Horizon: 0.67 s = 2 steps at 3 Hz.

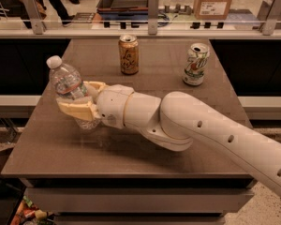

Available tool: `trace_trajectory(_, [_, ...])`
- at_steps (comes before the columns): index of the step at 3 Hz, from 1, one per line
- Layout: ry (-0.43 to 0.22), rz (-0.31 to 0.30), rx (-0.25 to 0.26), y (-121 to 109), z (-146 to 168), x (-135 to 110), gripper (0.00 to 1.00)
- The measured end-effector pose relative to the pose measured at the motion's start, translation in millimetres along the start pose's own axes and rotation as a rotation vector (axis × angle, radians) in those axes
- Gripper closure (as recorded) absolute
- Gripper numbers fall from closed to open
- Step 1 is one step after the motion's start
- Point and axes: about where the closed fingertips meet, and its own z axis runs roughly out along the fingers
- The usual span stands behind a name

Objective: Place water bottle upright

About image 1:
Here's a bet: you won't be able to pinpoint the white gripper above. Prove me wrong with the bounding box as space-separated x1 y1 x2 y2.
56 82 134 128

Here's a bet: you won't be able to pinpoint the clear plastic water bottle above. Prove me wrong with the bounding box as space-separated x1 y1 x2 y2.
47 55 100 130

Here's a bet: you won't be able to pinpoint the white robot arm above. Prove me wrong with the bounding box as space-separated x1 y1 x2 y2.
56 82 281 198

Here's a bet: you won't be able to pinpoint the orange LaCroix soda can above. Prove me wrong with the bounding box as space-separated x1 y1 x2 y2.
118 35 139 75

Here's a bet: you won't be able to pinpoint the grey table drawer base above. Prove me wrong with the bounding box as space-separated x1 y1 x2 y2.
25 187 254 225

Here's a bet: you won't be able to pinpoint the person legs in background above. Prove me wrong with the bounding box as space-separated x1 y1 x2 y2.
0 0 76 30

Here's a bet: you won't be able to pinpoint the white green 7up can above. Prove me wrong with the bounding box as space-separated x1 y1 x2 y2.
183 42 210 86

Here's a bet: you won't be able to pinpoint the snack packets bin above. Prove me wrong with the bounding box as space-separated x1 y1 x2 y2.
7 195 56 225

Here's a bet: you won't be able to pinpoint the cardboard box with label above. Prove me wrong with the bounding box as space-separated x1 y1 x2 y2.
193 0 232 20

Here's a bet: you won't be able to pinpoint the left metal glass bracket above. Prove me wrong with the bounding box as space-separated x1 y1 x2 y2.
22 0 45 35

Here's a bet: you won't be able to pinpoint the metal glass bracket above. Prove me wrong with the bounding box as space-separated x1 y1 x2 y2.
22 0 45 35
148 0 159 35
260 0 281 36

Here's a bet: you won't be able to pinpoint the middle metal glass bracket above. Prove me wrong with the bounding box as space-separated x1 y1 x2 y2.
148 0 159 35

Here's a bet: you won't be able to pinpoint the right metal glass bracket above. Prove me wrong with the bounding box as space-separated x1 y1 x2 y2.
260 0 281 36

